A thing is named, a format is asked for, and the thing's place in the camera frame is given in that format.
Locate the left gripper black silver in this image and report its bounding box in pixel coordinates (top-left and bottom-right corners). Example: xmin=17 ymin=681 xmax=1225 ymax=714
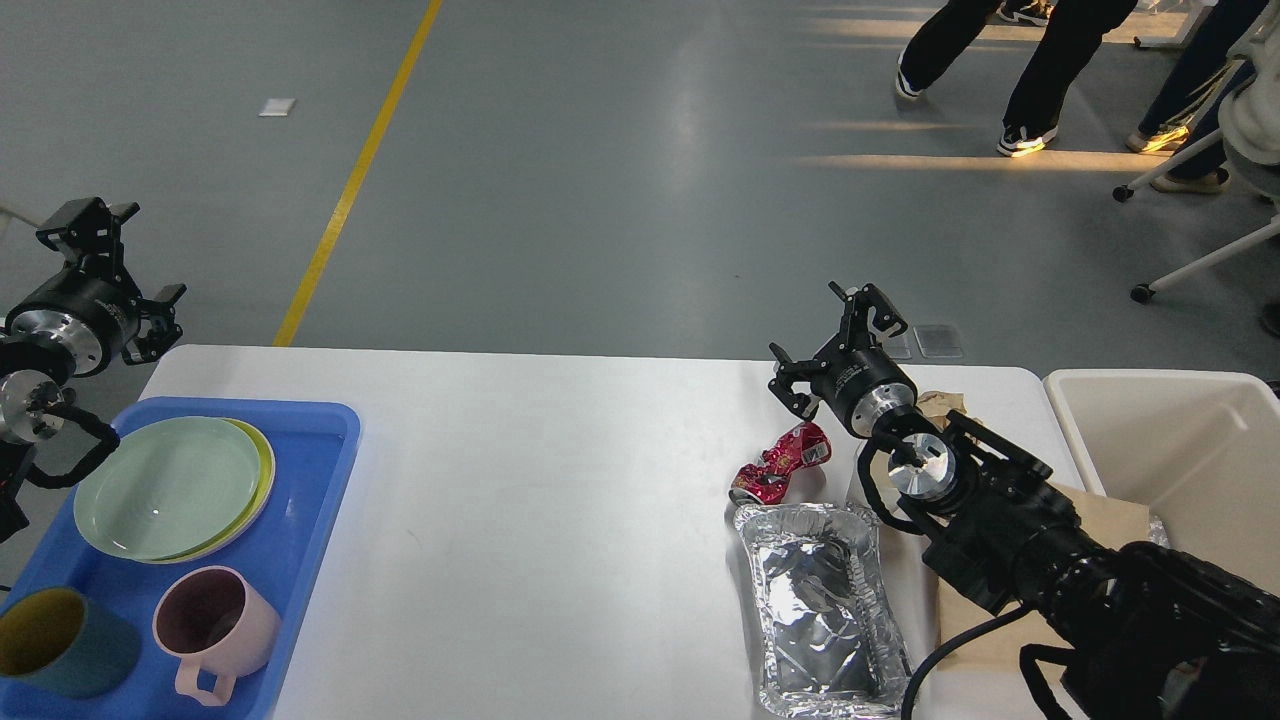
xmin=5 ymin=197 xmax=188 ymax=377

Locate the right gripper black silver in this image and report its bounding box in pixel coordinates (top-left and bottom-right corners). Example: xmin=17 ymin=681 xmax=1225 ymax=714
xmin=768 ymin=281 xmax=919 ymax=439

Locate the green plate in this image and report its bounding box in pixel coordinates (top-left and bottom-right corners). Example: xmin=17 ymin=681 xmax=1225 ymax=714
xmin=73 ymin=416 xmax=273 ymax=562

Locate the pink mug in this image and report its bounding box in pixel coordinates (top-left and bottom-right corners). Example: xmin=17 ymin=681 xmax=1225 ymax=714
xmin=151 ymin=565 xmax=282 ymax=707

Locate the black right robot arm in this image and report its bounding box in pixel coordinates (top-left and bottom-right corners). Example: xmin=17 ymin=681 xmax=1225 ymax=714
xmin=768 ymin=283 xmax=1279 ymax=719

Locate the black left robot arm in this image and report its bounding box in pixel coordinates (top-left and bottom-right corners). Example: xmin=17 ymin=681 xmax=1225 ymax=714
xmin=1 ymin=197 xmax=187 ymax=541

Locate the clear floor plate right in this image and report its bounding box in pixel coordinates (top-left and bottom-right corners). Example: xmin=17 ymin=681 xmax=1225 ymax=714
xmin=913 ymin=324 xmax=965 ymax=360

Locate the crumpled brown paper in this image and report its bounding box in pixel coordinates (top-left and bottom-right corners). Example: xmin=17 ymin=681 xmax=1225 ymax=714
xmin=916 ymin=389 xmax=966 ymax=432

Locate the crushed red can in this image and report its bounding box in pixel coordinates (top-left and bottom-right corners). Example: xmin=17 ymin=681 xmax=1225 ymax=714
xmin=727 ymin=421 xmax=832 ymax=507

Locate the yellow plate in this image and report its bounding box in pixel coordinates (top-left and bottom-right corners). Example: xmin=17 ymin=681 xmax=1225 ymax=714
xmin=147 ymin=416 xmax=276 ymax=565

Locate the blue plastic tray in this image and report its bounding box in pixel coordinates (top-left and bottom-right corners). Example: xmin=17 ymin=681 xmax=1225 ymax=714
xmin=1 ymin=397 xmax=360 ymax=719

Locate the aluminium foil tray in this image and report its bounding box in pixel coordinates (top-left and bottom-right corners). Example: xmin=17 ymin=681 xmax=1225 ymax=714
xmin=733 ymin=503 xmax=911 ymax=719

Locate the teal yellow cup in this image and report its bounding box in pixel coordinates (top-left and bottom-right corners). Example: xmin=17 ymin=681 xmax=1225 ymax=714
xmin=1 ymin=587 xmax=142 ymax=700

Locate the beige plastic bin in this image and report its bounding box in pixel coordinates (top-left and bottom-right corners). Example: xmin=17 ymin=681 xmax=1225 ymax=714
xmin=1044 ymin=369 xmax=1279 ymax=593

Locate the person in black coat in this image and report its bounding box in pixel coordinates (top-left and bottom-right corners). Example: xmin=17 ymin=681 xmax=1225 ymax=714
xmin=893 ymin=1 xmax=1137 ymax=158

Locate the person in blue jeans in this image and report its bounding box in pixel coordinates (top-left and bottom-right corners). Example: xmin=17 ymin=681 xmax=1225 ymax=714
xmin=1125 ymin=1 xmax=1268 ymax=195

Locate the seated person in white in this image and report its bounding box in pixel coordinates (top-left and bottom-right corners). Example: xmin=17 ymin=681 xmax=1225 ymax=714
xmin=1219 ymin=1 xmax=1279 ymax=202

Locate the white office chair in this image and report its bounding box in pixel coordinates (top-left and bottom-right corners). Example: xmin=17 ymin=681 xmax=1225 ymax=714
xmin=1111 ymin=128 xmax=1280 ymax=305

